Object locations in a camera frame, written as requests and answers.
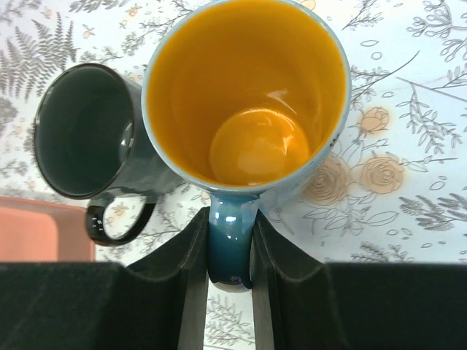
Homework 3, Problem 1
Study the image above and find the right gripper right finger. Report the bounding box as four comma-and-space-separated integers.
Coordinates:
252, 214, 466, 349

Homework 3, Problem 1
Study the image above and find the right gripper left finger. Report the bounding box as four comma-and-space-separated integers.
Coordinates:
1, 208, 209, 349

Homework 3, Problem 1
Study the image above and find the black mug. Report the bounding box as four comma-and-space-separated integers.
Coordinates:
34, 63, 183, 246

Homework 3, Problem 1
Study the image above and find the blue butterfly mug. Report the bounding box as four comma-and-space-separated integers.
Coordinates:
142, 1, 351, 292

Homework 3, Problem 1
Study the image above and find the floral table mat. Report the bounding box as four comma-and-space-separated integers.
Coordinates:
1, 1, 466, 349

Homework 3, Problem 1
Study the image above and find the pink plastic tray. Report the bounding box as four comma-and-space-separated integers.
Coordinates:
1, 197, 95, 263

